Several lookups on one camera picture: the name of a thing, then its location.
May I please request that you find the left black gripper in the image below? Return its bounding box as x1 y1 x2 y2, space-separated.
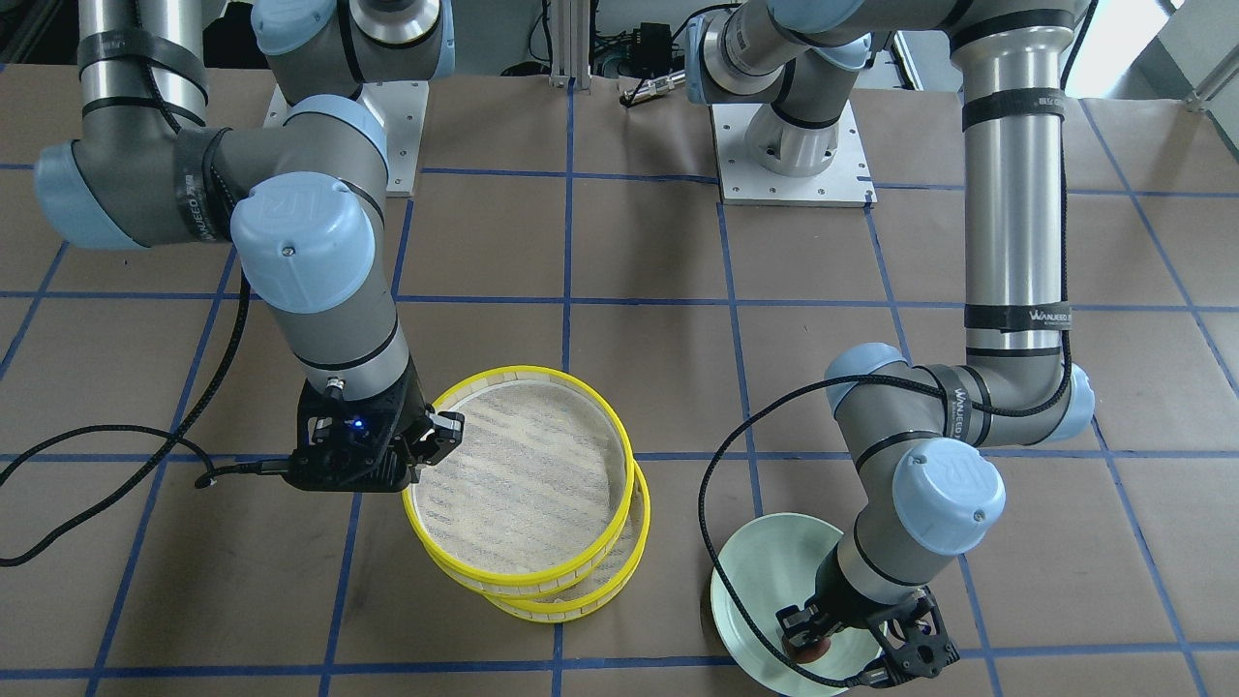
776 552 960 690

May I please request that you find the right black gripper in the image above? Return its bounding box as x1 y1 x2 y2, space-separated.
287 366 465 493

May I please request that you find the brown bun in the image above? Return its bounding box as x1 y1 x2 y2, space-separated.
784 638 831 665

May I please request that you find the yellow steamer layer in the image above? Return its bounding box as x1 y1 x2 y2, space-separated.
482 469 650 623
403 365 638 598

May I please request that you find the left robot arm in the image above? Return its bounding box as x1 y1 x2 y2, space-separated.
685 1 1097 695

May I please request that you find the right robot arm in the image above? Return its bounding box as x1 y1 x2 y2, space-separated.
35 1 463 493

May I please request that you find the light green plate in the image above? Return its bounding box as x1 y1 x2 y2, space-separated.
710 513 846 696

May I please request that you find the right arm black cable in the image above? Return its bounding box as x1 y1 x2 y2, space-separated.
0 0 291 568

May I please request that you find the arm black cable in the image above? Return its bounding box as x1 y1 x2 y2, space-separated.
698 0 1075 690
0 0 291 568

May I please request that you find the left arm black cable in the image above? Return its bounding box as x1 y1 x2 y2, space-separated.
698 0 1075 690

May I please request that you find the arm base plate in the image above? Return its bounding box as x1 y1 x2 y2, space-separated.
710 103 877 207
261 79 430 198

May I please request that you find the aluminium frame post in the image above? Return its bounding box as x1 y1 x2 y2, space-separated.
548 0 593 92

